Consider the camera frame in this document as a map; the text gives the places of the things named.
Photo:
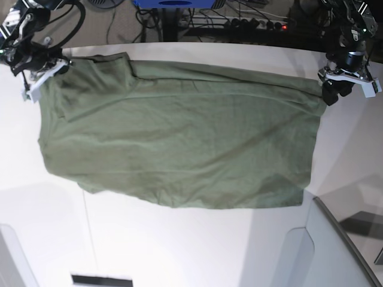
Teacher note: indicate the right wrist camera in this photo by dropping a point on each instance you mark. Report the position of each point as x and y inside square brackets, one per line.
[31, 95]

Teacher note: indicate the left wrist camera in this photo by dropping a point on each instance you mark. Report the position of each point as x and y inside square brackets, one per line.
[371, 88]

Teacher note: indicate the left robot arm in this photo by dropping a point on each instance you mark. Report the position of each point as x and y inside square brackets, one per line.
[349, 29]

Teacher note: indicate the black power strip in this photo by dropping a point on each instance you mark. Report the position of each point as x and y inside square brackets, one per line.
[211, 22]

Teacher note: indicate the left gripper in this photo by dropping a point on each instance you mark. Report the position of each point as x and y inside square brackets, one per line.
[347, 68]

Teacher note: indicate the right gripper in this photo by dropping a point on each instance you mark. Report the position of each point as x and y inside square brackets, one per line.
[37, 65]

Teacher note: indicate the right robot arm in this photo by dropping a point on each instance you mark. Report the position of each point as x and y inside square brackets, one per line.
[26, 18]

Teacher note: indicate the blue box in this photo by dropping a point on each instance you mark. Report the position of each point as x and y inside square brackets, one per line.
[149, 4]

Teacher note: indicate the green t-shirt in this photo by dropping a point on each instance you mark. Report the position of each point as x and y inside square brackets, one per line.
[181, 134]

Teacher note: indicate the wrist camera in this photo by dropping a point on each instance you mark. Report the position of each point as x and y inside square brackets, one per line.
[31, 95]
[371, 88]

